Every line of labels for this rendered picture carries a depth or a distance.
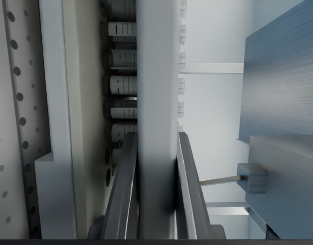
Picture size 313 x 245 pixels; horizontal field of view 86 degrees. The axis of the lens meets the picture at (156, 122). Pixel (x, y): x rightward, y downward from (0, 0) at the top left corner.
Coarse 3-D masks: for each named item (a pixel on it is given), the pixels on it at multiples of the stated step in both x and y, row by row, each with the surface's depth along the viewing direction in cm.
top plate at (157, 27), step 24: (144, 0) 7; (168, 0) 7; (144, 24) 7; (168, 24) 7; (144, 48) 7; (168, 48) 8; (144, 72) 8; (168, 72) 8; (144, 96) 8; (168, 96) 8; (144, 120) 8; (168, 120) 8; (144, 144) 8; (168, 144) 8; (144, 168) 8; (168, 168) 8; (144, 192) 8; (168, 192) 8; (144, 216) 9; (168, 216) 9
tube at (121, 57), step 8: (104, 56) 11; (112, 56) 11; (120, 56) 11; (128, 56) 11; (136, 56) 11; (184, 56) 11; (104, 64) 11; (112, 64) 11; (120, 64) 11; (128, 64) 11; (136, 64) 11; (184, 64) 11
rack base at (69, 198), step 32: (64, 0) 7; (96, 0) 10; (64, 32) 7; (96, 32) 10; (64, 64) 8; (96, 64) 10; (64, 96) 8; (96, 96) 10; (64, 128) 8; (96, 128) 10; (64, 160) 8; (96, 160) 10; (64, 192) 8; (96, 192) 10; (64, 224) 8
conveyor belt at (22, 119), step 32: (0, 0) 7; (32, 0) 9; (0, 32) 7; (32, 32) 9; (0, 64) 7; (32, 64) 9; (0, 96) 7; (32, 96) 9; (0, 128) 7; (32, 128) 9; (0, 160) 7; (32, 160) 9; (0, 192) 7; (32, 192) 9; (0, 224) 7; (32, 224) 9
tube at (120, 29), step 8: (104, 24) 11; (112, 24) 11; (120, 24) 11; (128, 24) 11; (136, 24) 11; (184, 24) 11; (104, 32) 11; (112, 32) 11; (120, 32) 11; (128, 32) 11; (136, 32) 11; (184, 32) 11; (104, 40) 11; (112, 40) 11; (120, 40) 11; (128, 40) 11; (136, 40) 11; (184, 40) 11
